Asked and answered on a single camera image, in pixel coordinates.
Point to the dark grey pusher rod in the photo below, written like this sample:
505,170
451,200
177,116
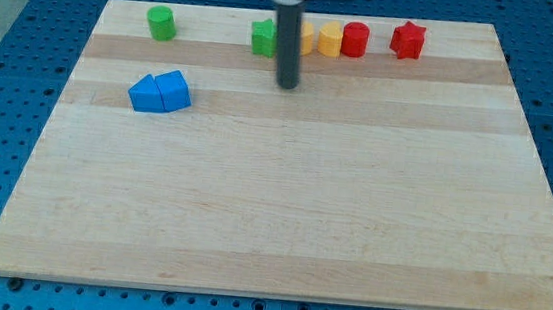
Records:
289,15

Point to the yellow hexagon block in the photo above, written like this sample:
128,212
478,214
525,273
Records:
307,38

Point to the yellow heart block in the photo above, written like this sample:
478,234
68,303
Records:
330,37

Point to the green star block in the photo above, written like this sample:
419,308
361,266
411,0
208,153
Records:
264,38

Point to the red cylinder block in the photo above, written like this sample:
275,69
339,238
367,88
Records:
355,39

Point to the red star block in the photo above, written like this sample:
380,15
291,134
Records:
408,40

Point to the green cylinder block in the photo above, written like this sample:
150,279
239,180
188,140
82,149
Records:
161,23

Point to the blue cube block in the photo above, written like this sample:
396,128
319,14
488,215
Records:
174,91

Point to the blue triangle block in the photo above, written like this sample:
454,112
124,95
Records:
145,96

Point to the wooden board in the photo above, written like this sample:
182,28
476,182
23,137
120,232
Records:
377,182

